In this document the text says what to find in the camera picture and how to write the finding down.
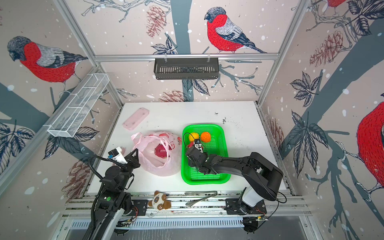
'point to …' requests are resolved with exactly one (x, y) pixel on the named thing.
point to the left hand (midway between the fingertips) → (136, 149)
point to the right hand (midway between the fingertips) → (192, 158)
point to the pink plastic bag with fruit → (153, 165)
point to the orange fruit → (205, 137)
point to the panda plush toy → (159, 202)
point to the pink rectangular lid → (134, 120)
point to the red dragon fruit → (160, 151)
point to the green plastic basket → (217, 145)
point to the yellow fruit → (195, 136)
